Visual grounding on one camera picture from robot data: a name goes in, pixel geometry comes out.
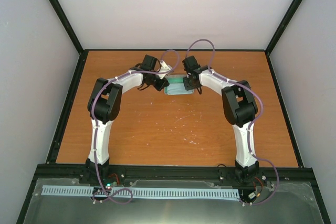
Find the grey leather glasses case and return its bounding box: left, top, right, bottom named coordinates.
left=164, top=74, right=194, bottom=95

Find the light blue cleaning cloth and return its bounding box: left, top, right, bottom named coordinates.
left=165, top=83, right=194, bottom=95

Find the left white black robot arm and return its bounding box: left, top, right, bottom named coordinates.
left=86, top=55, right=174, bottom=184

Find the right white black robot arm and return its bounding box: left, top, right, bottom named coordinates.
left=182, top=56, right=259, bottom=184

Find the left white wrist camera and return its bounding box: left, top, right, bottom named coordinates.
left=157, top=60, right=173, bottom=79

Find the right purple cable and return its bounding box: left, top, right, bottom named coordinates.
left=185, top=39, right=279, bottom=206

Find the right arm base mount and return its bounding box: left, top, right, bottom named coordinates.
left=216, top=164, right=266, bottom=186

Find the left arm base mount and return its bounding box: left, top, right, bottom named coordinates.
left=79, top=165, right=127, bottom=185

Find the black aluminium frame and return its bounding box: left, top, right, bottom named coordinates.
left=17, top=0, right=330, bottom=223

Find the light blue slotted cable duct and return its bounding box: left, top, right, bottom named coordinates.
left=40, top=185, right=239, bottom=201

